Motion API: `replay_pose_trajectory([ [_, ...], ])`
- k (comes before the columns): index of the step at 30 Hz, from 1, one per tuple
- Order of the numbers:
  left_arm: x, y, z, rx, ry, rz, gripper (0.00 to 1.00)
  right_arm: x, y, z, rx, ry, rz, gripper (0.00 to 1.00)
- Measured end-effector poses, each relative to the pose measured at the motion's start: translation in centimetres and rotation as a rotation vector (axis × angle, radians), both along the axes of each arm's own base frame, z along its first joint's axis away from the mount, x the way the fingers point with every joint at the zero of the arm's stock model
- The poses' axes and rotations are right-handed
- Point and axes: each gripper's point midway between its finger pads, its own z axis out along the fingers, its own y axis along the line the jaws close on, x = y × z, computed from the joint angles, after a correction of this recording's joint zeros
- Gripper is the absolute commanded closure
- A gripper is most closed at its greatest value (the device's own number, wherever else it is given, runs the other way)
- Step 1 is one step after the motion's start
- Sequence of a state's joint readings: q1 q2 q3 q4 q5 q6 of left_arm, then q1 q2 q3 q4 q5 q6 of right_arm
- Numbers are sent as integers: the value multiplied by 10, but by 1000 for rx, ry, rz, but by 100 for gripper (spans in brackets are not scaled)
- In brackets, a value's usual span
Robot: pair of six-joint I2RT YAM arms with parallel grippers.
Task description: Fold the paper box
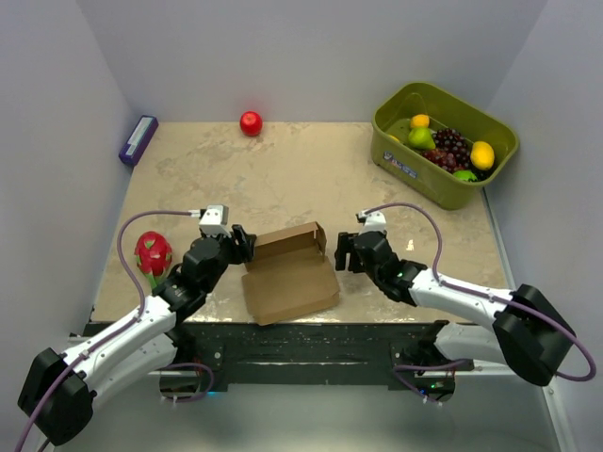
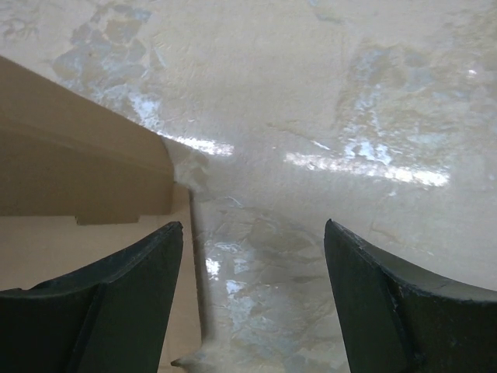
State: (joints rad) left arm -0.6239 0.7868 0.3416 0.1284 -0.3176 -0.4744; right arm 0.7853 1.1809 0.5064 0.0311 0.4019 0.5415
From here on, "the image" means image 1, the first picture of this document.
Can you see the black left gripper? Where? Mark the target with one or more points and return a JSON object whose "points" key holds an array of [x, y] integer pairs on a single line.
{"points": [[243, 252]]}

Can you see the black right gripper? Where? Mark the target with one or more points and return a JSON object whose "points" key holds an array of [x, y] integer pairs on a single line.
{"points": [[345, 246]]}

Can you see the brown cardboard box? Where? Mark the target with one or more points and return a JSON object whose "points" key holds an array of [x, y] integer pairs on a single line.
{"points": [[290, 275]]}

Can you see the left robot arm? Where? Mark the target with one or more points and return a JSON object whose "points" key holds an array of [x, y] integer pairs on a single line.
{"points": [[63, 390]]}

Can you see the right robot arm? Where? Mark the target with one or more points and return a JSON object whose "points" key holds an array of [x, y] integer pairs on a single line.
{"points": [[520, 328]]}

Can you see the purple rectangular box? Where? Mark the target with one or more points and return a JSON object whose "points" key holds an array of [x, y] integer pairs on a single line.
{"points": [[134, 147]]}

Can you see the red dragon fruit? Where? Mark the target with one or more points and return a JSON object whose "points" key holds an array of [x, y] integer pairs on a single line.
{"points": [[154, 256]]}

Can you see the green pear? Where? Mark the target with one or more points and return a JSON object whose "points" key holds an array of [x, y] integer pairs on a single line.
{"points": [[421, 138]]}

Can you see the red apple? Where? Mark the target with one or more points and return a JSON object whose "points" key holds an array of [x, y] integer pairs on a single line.
{"points": [[251, 123]]}

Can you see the green plastic tub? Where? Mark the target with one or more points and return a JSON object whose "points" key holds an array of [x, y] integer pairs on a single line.
{"points": [[391, 151]]}

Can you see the green apple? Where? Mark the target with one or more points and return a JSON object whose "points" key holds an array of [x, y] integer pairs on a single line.
{"points": [[466, 175]]}

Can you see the dark purple grapes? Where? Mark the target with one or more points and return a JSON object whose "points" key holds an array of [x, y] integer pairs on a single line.
{"points": [[451, 152]]}

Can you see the orange fruit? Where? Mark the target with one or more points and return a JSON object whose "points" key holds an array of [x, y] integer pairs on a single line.
{"points": [[420, 121]]}

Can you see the yellow lemon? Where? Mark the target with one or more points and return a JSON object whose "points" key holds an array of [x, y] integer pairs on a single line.
{"points": [[482, 155]]}

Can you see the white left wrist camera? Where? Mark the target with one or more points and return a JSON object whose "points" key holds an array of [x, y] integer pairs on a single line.
{"points": [[214, 221]]}

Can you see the aluminium frame rail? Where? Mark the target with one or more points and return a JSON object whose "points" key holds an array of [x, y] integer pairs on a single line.
{"points": [[518, 328]]}

